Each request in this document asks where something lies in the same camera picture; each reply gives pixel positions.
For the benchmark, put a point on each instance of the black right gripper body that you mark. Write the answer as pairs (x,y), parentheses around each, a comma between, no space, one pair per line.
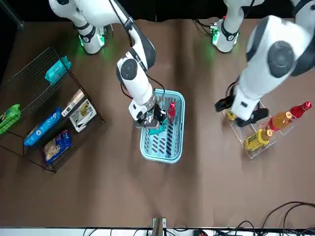
(152,118)

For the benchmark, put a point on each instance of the red cola bottle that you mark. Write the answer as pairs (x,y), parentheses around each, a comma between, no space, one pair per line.
(171,113)
(300,110)

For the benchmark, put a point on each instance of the teal chips bag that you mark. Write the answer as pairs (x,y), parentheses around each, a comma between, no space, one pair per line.
(157,130)

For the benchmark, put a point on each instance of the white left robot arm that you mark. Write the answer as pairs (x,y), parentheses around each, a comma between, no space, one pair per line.
(270,64)

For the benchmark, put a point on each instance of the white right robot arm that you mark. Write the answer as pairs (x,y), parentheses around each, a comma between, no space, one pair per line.
(137,81)

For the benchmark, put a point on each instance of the orange drink bottle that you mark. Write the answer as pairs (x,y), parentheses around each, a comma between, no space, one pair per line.
(280,121)

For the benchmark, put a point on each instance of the clear acrylic bottle tray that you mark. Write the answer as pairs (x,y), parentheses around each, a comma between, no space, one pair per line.
(261,153)

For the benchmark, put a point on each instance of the blue plastic basket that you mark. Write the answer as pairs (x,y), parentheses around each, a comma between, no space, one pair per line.
(162,161)

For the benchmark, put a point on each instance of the blue cookie bag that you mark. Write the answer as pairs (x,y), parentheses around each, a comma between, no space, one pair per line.
(57,146)

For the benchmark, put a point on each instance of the blue snack bag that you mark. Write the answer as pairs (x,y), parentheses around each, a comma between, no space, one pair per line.
(43,126)

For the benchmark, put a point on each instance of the green snack bag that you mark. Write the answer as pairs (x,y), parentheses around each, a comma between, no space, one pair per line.
(9,119)

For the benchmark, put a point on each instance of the tan snack box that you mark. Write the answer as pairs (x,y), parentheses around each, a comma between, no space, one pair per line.
(73,102)

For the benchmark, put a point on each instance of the teal wet wipes pack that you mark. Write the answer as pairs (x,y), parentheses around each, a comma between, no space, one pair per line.
(57,70)

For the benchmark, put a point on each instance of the aluminium frame post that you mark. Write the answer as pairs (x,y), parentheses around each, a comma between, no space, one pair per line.
(11,13)
(158,227)

